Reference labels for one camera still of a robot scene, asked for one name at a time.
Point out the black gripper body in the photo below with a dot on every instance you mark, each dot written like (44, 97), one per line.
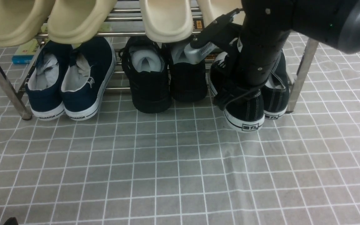
(233, 91)

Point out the black canvas sneaker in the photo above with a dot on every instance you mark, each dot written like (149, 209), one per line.
(243, 115)
(276, 92)

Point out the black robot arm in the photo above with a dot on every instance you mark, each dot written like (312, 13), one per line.
(267, 25)

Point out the right black mesh sneaker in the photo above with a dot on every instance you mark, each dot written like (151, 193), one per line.
(188, 81)

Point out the black mesh sneaker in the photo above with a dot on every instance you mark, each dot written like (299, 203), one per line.
(147, 71)
(188, 81)

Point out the black and orange book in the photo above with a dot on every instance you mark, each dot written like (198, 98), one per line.
(198, 24)

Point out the right cream foam slipper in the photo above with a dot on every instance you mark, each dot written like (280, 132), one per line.
(211, 9)

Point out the cream foam slipper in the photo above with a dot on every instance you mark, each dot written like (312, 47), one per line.
(167, 21)
(211, 9)

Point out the left cream foam slipper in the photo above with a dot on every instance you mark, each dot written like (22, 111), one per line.
(167, 21)

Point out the left black mesh sneaker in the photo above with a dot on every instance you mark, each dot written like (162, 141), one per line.
(147, 71)

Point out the grey grid floor cloth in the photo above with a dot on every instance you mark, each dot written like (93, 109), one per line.
(186, 165)

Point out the right navy canvas sneaker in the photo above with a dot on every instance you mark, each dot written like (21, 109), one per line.
(90, 68)

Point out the navy canvas sneaker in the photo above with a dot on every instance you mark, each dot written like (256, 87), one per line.
(44, 83)
(90, 68)

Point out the right olive foam slipper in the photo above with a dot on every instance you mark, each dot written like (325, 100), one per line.
(77, 21)

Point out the olive foam slipper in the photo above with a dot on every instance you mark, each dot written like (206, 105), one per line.
(77, 21)
(21, 20)

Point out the left navy canvas sneaker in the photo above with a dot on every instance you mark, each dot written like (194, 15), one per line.
(44, 83)

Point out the green and blue book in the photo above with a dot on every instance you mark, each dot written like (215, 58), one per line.
(25, 52)

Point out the left olive foam slipper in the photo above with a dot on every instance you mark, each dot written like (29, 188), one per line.
(21, 20)

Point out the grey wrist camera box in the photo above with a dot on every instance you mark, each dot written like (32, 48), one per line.
(218, 34)

